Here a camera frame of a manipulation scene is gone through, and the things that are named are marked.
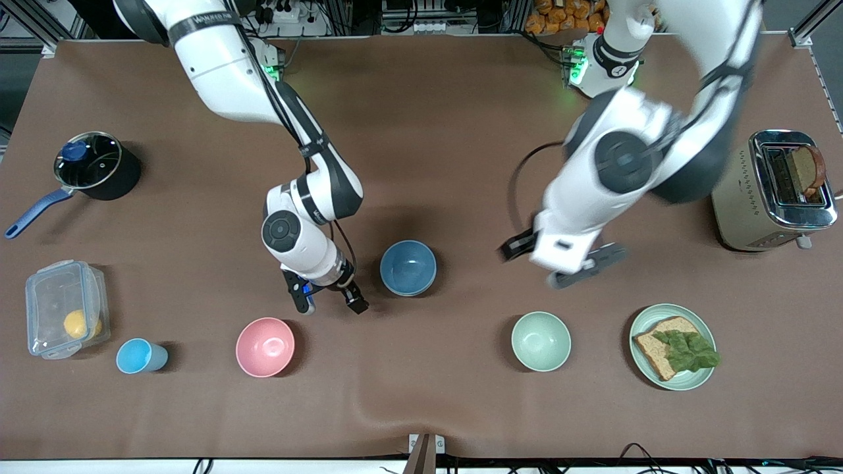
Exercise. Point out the pale green plate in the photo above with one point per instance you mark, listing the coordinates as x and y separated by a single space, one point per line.
685 380

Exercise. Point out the pale green bowl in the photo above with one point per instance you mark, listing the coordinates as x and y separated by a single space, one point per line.
541 341

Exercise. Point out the white power strip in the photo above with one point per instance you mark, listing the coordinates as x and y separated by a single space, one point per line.
431 27
290 16

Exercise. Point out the yellow fruit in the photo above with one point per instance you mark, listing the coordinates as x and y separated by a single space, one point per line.
76 324

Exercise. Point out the brown bread slice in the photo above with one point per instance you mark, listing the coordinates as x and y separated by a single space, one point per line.
652 345

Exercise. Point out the beige chrome toaster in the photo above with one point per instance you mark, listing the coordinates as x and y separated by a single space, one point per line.
734 197

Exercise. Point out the orange snack bags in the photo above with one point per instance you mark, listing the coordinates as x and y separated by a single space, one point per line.
560 16

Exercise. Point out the green lettuce leaf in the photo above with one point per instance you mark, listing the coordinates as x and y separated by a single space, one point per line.
688 352

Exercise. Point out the blue bowl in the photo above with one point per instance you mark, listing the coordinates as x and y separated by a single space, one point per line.
408 266

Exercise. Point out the light blue cup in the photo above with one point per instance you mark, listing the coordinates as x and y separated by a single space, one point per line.
135 356

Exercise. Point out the brown table cover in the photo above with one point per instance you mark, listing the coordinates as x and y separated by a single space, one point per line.
448 368

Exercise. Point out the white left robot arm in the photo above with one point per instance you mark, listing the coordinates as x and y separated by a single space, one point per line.
586 197

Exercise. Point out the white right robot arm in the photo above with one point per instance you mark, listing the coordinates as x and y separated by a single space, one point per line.
224 72

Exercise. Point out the pink bowl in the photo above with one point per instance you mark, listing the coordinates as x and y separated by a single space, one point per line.
265 347

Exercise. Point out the glass lid blue knob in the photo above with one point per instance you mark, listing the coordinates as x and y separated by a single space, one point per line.
74 151

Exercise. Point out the clear plastic lidded container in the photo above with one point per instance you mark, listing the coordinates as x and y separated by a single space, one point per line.
49 296

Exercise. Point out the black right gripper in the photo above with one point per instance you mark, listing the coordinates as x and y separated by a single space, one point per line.
350 290

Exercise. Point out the metal table clamp bracket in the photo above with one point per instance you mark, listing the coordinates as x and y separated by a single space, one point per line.
427 454

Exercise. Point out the aluminium frame strut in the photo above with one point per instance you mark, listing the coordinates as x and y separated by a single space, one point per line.
816 62

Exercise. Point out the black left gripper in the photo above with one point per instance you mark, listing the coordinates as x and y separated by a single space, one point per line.
516 245

